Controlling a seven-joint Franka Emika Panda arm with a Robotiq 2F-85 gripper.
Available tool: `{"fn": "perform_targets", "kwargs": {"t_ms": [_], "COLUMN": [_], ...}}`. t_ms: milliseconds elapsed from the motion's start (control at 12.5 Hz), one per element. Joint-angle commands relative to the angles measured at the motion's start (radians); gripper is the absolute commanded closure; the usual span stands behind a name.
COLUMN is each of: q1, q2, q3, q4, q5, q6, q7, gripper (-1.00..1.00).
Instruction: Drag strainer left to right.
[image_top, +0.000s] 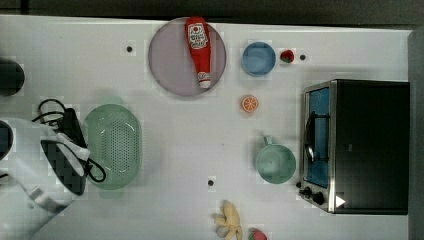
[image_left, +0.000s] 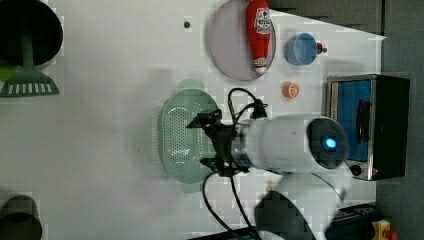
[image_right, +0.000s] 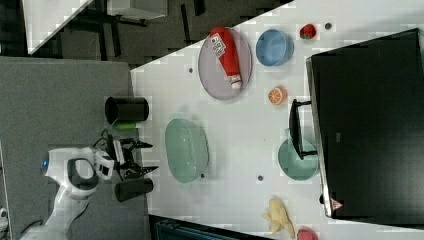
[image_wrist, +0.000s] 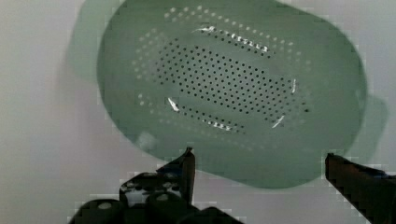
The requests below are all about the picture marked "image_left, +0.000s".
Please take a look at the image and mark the red strawberry toy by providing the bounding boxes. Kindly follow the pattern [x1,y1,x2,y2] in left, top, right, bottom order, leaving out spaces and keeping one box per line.
[317,43,328,54]

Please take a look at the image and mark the blue crate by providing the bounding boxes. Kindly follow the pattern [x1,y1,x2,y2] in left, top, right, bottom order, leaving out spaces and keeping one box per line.
[325,204,383,240]

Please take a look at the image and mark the black cylindrical container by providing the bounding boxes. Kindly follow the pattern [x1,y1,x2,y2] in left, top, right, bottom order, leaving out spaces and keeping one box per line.
[0,0,64,66]

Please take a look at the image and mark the green plastic strainer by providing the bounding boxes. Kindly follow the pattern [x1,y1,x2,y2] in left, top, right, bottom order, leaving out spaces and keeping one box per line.
[157,79,218,194]

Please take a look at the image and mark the black toaster oven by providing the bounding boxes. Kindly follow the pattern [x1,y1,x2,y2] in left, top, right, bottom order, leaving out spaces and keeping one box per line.
[326,74,410,181]

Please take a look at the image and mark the green spatula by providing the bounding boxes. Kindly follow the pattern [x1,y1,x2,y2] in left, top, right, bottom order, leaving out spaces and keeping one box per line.
[1,33,60,98]

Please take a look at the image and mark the red ketchup bottle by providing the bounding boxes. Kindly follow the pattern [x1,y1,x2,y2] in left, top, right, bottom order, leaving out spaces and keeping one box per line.
[245,0,272,74]

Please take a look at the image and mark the grey round plate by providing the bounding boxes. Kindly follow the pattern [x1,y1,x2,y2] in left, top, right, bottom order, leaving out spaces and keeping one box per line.
[208,0,276,81]

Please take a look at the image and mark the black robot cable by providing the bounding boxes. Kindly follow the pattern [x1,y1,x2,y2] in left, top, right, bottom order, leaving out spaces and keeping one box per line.
[201,87,269,240]

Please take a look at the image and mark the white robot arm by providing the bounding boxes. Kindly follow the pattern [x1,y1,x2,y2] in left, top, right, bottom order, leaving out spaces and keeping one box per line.
[186,110,353,240]

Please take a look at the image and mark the orange slice toy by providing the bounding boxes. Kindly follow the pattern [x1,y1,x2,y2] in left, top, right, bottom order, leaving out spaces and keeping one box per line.
[283,82,300,99]

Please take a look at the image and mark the blue bowl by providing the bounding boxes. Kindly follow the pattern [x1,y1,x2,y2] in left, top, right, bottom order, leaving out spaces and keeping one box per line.
[285,33,317,66]

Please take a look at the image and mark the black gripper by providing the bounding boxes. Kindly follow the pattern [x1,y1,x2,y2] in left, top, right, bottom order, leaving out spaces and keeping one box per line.
[187,109,249,177]

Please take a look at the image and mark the yellow toy block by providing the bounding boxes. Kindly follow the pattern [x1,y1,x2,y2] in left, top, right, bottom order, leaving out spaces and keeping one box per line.
[372,220,399,240]

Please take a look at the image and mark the dark grey cup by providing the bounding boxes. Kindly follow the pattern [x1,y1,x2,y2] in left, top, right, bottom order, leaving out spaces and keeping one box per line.
[0,195,43,240]

